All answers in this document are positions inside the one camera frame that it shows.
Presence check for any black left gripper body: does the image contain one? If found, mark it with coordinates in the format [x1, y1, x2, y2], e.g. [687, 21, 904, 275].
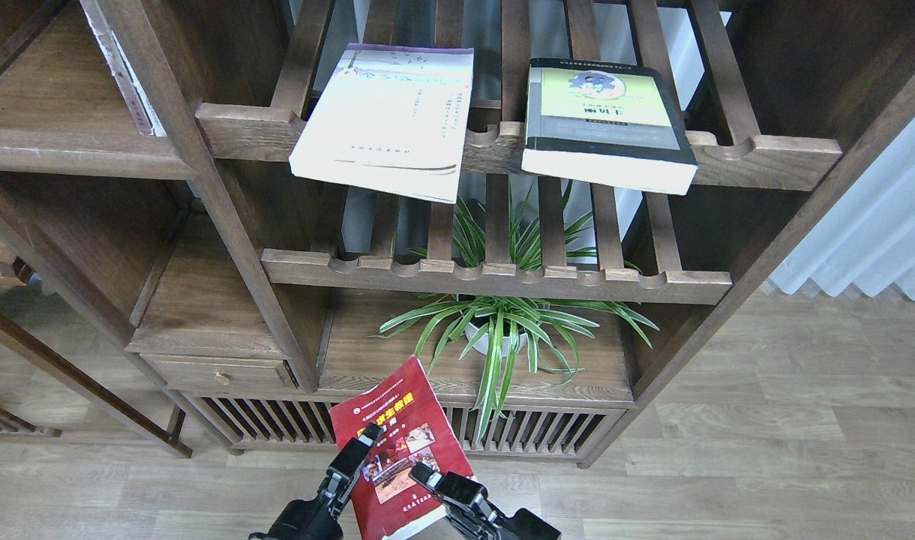
[249, 478, 350, 539]

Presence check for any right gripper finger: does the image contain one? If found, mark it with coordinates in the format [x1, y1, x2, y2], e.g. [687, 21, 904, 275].
[409, 462, 444, 492]

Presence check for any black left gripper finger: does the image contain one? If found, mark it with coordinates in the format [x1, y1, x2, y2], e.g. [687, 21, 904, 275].
[326, 423, 385, 500]

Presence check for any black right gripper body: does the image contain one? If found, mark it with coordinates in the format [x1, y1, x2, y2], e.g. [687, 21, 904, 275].
[431, 472, 563, 539]

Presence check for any red paperback book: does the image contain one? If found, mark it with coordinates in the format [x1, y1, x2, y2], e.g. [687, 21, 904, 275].
[328, 356, 474, 539]

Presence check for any thick green black book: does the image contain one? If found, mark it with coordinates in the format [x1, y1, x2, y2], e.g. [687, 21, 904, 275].
[520, 58, 698, 195]

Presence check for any white plant pot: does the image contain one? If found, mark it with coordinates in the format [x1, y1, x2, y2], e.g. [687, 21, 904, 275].
[465, 315, 529, 358]

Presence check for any brass drawer knob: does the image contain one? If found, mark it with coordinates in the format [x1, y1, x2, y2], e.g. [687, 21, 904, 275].
[214, 370, 231, 386]

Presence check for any green spider plant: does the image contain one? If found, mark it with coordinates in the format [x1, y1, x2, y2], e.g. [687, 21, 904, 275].
[372, 181, 659, 442]

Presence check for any dark wooden bookshelf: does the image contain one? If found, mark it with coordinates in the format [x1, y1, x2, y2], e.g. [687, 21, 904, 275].
[0, 1, 915, 467]

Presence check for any white paperback book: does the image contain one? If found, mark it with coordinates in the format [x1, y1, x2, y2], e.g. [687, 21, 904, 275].
[289, 43, 474, 204]

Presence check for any worn upright book spine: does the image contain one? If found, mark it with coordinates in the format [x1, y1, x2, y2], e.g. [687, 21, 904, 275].
[80, 0, 167, 137]

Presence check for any white curtain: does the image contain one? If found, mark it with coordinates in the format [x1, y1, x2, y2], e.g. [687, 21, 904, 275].
[769, 117, 915, 301]

